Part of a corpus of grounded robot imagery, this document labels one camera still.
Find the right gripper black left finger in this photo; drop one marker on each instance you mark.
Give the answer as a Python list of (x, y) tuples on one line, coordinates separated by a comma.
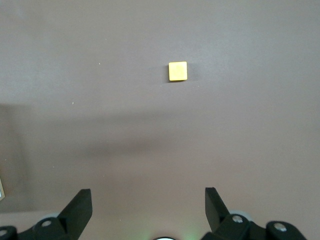
[(75, 215)]

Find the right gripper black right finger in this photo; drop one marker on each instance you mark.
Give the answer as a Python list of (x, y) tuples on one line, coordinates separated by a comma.
[(217, 215)]

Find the yellow wooden block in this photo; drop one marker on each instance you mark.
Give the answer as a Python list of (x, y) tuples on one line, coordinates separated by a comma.
[(178, 71)]

